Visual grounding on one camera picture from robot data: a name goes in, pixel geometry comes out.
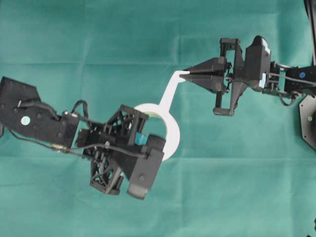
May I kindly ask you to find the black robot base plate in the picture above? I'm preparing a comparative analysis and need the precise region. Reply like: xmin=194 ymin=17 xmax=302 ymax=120
xmin=299 ymin=95 xmax=316 ymax=150

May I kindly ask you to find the green cloth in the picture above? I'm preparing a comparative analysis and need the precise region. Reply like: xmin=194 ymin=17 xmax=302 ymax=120
xmin=0 ymin=0 xmax=316 ymax=237

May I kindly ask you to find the thin black camera cable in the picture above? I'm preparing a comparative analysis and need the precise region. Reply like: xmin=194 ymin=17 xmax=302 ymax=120
xmin=9 ymin=100 xmax=151 ymax=158

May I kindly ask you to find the black peeling gripper finger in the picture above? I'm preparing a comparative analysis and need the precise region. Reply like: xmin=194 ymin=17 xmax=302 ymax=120
xmin=184 ymin=74 xmax=227 ymax=93
xmin=187 ymin=56 xmax=230 ymax=74

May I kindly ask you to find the black gripper body holding roll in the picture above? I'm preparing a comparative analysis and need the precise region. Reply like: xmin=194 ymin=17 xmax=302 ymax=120
xmin=78 ymin=105 xmax=148 ymax=195

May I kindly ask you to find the black robot arm holding roll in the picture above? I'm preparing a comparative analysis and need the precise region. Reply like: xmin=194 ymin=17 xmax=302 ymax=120
xmin=0 ymin=77 xmax=149 ymax=195

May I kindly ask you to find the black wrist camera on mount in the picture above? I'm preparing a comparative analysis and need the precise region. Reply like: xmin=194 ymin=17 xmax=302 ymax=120
xmin=127 ymin=134 xmax=166 ymax=200

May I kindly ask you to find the black gripper body peeling tape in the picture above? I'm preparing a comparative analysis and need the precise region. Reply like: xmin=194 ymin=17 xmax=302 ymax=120
xmin=213 ymin=38 xmax=247 ymax=116

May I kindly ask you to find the black wrist camera peeling arm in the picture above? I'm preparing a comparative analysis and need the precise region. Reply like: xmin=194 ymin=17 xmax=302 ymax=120
xmin=244 ymin=35 xmax=271 ymax=92

